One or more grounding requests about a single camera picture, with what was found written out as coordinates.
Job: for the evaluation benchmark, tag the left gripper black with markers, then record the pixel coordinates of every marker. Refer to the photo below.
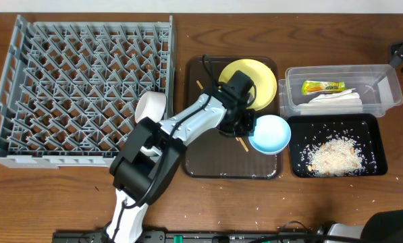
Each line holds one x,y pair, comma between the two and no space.
239,125

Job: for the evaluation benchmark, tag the yellow round plate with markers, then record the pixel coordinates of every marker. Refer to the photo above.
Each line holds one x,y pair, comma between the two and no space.
262,76

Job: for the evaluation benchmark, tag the wooden chopstick short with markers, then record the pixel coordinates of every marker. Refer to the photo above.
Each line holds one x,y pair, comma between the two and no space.
199,84

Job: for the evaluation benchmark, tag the light blue bowl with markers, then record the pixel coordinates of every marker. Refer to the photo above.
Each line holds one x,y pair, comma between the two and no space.
271,134

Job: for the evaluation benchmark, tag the white pink shallow bowl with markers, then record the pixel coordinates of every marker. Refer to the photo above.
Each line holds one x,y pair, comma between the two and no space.
151,105

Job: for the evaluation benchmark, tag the wooden chopstick long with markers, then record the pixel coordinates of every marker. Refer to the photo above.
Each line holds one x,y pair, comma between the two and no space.
240,140

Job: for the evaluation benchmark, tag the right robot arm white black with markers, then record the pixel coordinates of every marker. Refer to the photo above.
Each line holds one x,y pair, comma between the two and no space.
382,227

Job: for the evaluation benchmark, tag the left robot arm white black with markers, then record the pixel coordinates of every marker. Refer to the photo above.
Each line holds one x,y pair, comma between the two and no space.
146,165

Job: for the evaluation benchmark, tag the clear plastic waste bin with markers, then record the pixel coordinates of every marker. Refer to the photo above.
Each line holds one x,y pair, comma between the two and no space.
377,85

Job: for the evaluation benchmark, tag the black waste tray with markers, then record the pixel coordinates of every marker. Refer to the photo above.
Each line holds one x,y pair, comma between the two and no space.
303,128

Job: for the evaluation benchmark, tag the dark brown serving tray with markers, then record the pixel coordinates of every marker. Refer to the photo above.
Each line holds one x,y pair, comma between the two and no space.
213,155

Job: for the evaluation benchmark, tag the yellow green snack wrapper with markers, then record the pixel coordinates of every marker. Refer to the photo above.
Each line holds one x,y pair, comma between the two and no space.
311,87

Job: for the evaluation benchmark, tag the white crumpled napkin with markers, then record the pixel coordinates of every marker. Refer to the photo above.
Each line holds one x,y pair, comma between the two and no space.
343,102

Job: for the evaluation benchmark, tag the spilled rice pile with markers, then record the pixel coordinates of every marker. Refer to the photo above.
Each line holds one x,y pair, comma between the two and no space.
339,154

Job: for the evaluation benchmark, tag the grey plastic dish rack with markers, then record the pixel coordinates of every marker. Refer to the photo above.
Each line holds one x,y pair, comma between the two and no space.
69,90

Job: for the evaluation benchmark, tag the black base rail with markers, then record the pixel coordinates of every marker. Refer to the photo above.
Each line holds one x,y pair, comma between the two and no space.
166,237

